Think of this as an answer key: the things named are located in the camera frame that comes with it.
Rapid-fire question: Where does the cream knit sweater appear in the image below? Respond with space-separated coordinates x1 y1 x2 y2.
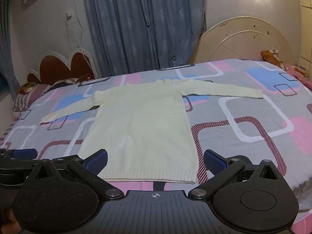
41 79 263 184

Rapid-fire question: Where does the striped pillow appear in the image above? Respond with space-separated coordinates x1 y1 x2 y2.
13 82 51 112

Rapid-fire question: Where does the left side blue curtain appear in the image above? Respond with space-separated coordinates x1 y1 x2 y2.
1 0 20 100

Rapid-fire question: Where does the red heart headboard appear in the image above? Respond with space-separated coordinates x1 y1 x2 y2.
27 48 98 85

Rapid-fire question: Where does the cream round headboard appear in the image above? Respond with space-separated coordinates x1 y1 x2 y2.
189 16 295 64

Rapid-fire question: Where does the blue grey curtain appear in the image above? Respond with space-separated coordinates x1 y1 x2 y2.
84 0 205 76

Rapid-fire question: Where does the cream wardrobe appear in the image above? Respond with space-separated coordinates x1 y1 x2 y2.
299 0 312 77

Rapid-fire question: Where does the white charger cable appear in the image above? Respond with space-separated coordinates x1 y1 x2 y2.
64 0 95 71

